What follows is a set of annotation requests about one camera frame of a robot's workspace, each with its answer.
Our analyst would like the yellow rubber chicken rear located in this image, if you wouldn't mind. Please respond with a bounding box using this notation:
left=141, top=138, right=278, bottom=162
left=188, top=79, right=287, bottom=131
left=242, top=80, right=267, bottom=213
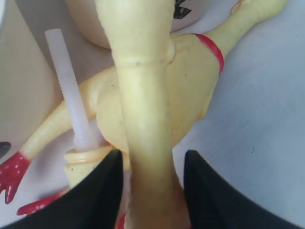
left=0, top=0, right=290, bottom=205

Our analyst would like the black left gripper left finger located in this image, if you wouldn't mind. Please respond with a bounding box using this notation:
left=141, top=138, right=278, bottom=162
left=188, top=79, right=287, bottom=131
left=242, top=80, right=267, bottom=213
left=6, top=150, right=123, bottom=229

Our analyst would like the cream bin marked O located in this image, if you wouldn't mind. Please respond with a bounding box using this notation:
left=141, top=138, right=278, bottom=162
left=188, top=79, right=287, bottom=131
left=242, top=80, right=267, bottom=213
left=0, top=0, right=62, bottom=162

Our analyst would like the cream bin marked X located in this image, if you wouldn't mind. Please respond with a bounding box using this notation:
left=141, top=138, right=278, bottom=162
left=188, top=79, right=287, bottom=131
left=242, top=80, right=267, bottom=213
left=64, top=0, right=241, bottom=50

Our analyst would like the chicken head with white tube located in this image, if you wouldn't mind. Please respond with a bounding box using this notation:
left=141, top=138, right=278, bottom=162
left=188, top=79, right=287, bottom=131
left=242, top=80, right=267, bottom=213
left=16, top=28, right=120, bottom=215

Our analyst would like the yellow rubber chicken front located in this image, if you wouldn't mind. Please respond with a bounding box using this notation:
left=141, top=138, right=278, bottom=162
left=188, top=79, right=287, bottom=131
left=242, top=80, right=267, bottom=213
left=95, top=0, right=198, bottom=229

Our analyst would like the yellow rubber chicken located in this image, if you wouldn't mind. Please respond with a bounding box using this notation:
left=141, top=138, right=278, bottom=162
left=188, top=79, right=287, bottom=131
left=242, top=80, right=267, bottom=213
left=0, top=0, right=290, bottom=205
left=95, top=0, right=198, bottom=229

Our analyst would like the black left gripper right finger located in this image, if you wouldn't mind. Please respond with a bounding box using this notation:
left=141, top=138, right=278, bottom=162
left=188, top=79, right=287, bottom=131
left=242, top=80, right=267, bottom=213
left=184, top=150, right=298, bottom=229

